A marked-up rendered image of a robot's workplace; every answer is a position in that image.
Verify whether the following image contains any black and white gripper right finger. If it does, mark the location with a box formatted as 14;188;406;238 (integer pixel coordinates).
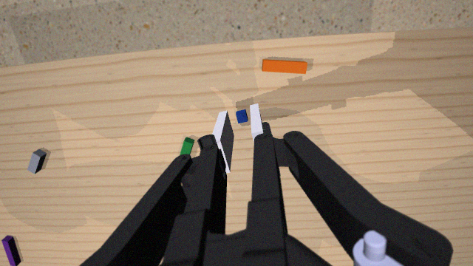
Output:
241;103;453;266

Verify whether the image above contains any orange rod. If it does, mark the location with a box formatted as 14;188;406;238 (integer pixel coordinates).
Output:
262;59;307;74

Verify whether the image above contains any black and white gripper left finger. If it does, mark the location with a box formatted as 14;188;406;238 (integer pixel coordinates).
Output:
79;111;234;266

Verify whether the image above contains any green rod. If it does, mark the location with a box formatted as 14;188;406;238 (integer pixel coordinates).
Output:
180;137;195;155

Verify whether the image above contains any small blue block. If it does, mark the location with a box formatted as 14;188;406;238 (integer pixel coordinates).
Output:
236;109;248;123

